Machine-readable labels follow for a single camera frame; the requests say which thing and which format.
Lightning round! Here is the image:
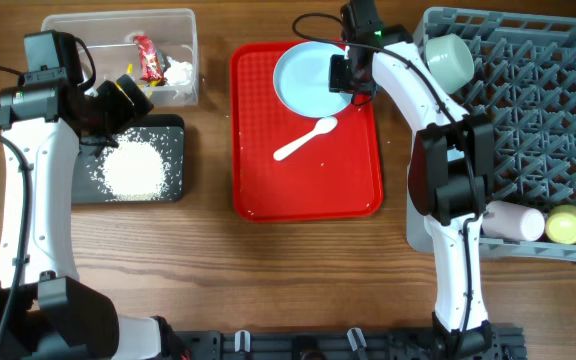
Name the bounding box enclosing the yellow foil wrapper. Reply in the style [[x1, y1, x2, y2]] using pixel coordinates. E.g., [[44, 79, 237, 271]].
[[125, 63, 165, 98]]

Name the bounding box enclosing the red snack wrapper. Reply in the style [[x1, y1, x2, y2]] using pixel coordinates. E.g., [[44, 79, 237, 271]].
[[133, 35, 164, 82]]

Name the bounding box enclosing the light blue round plate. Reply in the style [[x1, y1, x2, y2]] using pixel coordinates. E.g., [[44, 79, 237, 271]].
[[273, 42, 351, 118]]

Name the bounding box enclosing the pile of white rice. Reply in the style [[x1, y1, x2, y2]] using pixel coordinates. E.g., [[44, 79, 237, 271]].
[[85, 129, 171, 201]]

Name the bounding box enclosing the white tissue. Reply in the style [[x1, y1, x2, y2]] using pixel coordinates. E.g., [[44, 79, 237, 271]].
[[164, 57, 194, 86]]

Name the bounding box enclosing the mint green bowl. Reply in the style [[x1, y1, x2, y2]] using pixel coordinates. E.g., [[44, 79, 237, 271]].
[[425, 34, 474, 94]]

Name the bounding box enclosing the white pink plastic cup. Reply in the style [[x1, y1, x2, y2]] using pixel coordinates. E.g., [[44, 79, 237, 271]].
[[482, 201, 546, 241]]

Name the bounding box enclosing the yellow plastic cup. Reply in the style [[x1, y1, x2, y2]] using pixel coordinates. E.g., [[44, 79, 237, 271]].
[[545, 205, 576, 245]]

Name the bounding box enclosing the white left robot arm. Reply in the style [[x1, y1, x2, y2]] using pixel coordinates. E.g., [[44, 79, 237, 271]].
[[0, 71, 191, 359]]

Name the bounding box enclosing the clear plastic waste bin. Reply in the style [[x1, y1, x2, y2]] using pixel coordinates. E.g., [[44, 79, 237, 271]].
[[42, 8, 199, 108]]

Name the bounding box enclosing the grey plastic dishwasher rack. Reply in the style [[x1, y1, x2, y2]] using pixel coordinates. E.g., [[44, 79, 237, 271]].
[[414, 7, 576, 263]]

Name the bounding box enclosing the black plastic tray bin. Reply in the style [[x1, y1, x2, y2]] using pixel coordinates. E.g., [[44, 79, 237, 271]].
[[72, 114, 185, 205]]

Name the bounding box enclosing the white plastic spoon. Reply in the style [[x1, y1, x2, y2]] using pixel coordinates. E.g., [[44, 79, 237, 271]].
[[273, 116, 338, 162]]

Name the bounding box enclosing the red plastic tray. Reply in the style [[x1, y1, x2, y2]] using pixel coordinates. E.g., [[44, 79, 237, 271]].
[[230, 42, 383, 223]]

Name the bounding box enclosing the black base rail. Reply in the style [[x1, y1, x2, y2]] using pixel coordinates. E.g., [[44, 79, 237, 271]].
[[167, 327, 527, 360]]

